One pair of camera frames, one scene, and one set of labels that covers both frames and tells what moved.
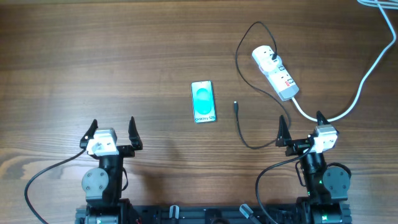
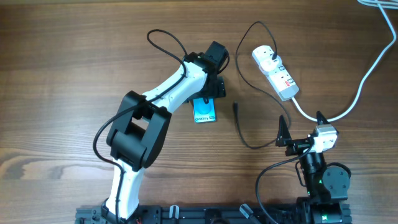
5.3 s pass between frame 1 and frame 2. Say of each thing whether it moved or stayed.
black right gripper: stayed
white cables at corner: stayed
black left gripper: moved
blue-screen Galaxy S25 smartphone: stayed
